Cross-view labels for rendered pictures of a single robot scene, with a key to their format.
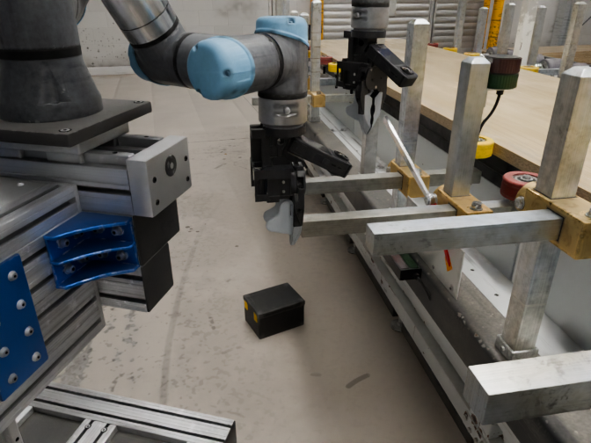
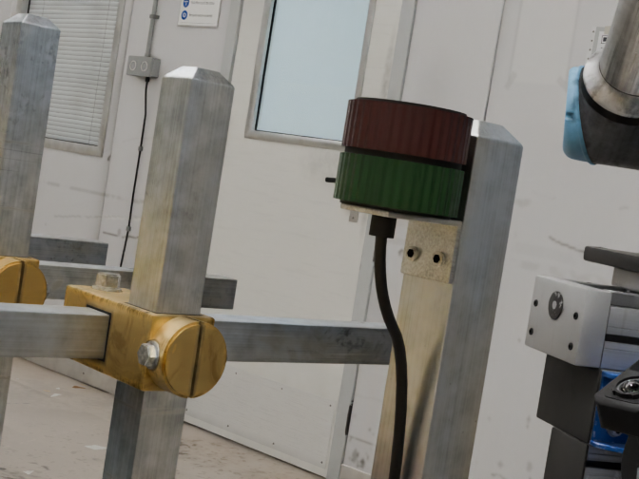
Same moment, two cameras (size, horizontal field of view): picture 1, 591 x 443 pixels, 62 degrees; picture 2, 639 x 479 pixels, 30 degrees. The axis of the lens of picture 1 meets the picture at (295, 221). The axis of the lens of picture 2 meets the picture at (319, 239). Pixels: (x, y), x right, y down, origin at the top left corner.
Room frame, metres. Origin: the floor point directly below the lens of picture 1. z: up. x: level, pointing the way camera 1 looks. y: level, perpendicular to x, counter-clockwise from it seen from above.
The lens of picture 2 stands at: (1.33, -0.67, 1.07)
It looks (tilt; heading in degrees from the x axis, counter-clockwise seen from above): 3 degrees down; 149
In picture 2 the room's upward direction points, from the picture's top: 9 degrees clockwise
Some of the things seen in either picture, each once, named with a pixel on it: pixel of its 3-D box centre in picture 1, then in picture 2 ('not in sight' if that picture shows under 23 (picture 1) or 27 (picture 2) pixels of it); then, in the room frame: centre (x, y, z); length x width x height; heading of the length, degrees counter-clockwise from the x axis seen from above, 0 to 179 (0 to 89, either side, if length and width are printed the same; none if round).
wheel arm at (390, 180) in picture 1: (389, 181); not in sight; (1.05, -0.21, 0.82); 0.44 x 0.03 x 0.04; 100
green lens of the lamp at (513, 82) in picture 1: (499, 79); (398, 184); (0.86, -0.35, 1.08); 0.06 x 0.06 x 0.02
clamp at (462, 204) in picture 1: (461, 209); not in sight; (0.83, -0.31, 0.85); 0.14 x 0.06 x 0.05; 10
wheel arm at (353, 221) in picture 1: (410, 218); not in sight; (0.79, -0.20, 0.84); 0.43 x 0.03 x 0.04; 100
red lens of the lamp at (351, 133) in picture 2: (501, 63); (407, 132); (0.86, -0.35, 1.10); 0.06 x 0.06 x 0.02
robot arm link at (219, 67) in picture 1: (226, 65); not in sight; (0.68, 0.09, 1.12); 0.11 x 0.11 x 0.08; 54
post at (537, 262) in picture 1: (541, 245); (145, 425); (0.60, -0.34, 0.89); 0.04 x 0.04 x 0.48; 10
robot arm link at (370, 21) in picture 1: (368, 19); not in sight; (1.06, -0.15, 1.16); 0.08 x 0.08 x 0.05
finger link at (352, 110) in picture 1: (356, 112); not in sight; (1.06, -0.13, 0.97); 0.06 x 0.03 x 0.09; 45
